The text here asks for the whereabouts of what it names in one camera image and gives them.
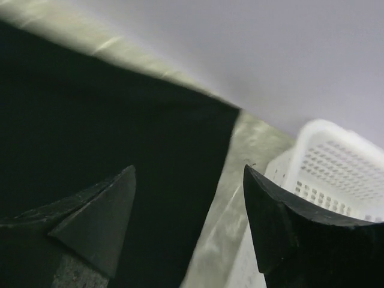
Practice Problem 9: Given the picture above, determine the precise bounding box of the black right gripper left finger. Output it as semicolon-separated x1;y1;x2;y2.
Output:
1;166;136;287

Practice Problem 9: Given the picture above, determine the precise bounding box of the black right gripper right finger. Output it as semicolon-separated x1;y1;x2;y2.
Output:
243;166;383;288

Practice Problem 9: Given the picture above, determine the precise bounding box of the white plastic mesh basket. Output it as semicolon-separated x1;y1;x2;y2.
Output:
228;120;383;287

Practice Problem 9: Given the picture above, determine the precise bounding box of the black t-shirt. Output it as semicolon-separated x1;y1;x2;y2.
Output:
1;22;240;287

